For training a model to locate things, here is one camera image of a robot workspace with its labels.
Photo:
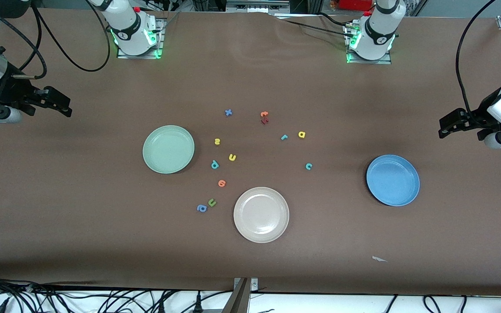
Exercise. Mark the brown table cover mat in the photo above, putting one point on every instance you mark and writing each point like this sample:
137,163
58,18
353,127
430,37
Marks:
59,195

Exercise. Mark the white paper scrap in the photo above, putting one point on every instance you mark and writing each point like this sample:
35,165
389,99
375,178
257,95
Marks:
379,259

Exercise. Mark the grey background box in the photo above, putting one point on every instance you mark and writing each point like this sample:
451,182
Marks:
257,6

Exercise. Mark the beige plate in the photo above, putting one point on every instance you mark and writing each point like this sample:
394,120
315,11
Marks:
261,215

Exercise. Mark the red background box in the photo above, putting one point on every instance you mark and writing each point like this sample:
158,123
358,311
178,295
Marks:
355,4

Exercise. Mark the metal table bracket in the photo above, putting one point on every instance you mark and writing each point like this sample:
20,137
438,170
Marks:
242,300

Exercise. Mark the green plate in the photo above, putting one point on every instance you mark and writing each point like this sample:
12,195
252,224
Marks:
168,150

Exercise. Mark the blue letter a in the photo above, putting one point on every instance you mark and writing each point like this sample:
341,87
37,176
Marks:
202,208

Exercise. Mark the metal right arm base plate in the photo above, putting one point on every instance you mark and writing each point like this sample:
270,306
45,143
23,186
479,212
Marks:
161,30

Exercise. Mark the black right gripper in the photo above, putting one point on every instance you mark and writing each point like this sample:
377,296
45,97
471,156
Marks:
10,91

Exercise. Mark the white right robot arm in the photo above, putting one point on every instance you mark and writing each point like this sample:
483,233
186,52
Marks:
131,30

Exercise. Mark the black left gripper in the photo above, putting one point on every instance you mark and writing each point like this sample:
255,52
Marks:
481,114

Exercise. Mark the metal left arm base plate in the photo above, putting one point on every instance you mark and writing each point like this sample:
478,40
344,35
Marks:
370,62

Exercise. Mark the blue plate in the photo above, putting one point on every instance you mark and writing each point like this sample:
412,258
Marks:
393,180

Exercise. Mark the teal letter p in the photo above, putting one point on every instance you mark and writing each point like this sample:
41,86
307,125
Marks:
215,164

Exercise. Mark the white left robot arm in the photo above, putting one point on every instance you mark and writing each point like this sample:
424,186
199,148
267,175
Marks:
376,30

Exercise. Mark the green letter u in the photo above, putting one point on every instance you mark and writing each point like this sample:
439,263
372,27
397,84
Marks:
210,203

